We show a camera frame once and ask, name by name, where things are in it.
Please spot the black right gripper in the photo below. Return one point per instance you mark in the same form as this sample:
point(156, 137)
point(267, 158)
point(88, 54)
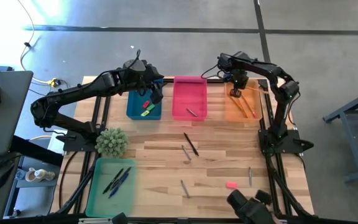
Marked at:
point(239, 80)

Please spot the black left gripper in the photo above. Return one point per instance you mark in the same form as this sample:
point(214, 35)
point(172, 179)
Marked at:
point(138, 74)

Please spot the yellow eraser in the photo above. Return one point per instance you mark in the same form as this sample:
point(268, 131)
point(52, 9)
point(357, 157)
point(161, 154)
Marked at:
point(145, 113)

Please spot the grey crayon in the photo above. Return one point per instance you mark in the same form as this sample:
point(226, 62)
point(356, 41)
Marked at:
point(192, 112)
point(186, 152)

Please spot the thick black pen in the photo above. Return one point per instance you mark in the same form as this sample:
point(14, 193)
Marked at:
point(191, 144)

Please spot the grey screw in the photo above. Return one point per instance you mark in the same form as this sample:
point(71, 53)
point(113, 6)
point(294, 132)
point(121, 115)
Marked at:
point(250, 176)
point(185, 188)

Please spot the purple pen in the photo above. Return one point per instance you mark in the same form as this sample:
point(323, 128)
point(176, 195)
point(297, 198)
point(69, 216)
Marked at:
point(123, 175)

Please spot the slim black pen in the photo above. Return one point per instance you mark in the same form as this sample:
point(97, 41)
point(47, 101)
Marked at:
point(113, 181)

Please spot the blue pen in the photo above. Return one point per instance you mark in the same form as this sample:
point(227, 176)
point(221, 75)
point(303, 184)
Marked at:
point(118, 186)

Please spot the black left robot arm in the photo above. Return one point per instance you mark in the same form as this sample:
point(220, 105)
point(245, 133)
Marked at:
point(82, 88)

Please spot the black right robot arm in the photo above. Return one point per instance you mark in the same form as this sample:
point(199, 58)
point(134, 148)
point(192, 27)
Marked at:
point(259, 67)

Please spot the orange plastic bin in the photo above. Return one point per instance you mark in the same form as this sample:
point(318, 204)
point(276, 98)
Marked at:
point(251, 101)

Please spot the pink plastic bin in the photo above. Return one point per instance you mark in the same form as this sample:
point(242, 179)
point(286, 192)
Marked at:
point(185, 96)

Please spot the blue plastic bin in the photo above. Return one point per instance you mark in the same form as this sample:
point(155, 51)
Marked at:
point(134, 105)

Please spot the green potted succulent plant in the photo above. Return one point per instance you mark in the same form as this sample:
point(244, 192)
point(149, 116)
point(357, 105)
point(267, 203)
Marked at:
point(110, 143)

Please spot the yellow power plug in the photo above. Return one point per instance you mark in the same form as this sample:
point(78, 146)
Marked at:
point(54, 82)

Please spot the grey metal table legs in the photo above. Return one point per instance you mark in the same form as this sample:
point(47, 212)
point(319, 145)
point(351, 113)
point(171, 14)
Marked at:
point(355, 149)

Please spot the green plastic bin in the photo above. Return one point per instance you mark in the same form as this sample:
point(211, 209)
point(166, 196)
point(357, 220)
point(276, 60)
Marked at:
point(104, 205)

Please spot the black desk support beam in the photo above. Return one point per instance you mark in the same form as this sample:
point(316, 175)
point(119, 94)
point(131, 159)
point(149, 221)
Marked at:
point(36, 151)

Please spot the grey desk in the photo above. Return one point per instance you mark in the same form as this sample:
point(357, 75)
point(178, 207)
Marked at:
point(8, 124)

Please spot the black computer mouse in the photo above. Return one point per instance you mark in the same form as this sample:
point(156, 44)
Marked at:
point(2, 174)

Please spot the black aluminium table frame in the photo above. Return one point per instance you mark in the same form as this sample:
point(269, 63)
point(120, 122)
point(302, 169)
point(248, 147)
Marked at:
point(167, 80)

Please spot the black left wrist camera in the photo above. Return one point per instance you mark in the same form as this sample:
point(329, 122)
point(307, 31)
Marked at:
point(156, 96)

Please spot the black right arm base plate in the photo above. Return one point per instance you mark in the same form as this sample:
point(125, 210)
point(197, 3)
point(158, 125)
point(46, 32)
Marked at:
point(294, 146)

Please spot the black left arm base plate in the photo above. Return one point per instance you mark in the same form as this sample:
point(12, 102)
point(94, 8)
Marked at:
point(73, 145)

